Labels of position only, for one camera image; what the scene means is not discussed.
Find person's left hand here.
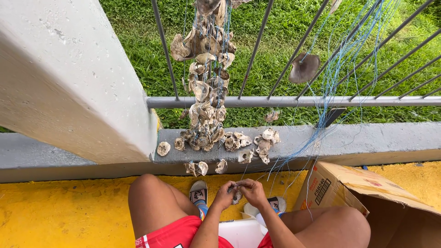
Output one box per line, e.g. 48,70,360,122
212,180,239,211

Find person's right hand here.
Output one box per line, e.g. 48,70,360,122
236,178,269,209

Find person's left grey sandal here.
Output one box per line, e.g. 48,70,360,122
189,180,209,208

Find person's grey sandal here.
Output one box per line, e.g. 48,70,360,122
243,196,287,217
189,180,209,208

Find paired pale oyster shells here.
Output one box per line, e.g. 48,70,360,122
184,161,209,177

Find person's right grey sandal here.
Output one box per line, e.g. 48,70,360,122
243,196,287,217

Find loose oyster shells pile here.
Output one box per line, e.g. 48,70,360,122
220,127,281,165

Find white plastic container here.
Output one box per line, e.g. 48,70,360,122
218,212,269,248

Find red shorts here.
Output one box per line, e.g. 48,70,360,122
135,216,274,248

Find person's left leg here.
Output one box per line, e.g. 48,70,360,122
128,174,203,240

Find person's leg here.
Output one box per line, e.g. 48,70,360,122
280,206,371,248
128,174,203,240

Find grey metal railing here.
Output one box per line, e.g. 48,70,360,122
146,0,441,129

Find person's right leg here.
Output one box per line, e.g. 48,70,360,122
280,206,371,248

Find strung oyster shell cluster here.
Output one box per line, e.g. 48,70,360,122
170,0,254,152

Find brown cardboard box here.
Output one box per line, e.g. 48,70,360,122
293,161,441,248

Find large dark oyster shell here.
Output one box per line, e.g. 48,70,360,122
289,52,321,84

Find bundle of blue strings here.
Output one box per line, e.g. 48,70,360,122
265,0,404,193

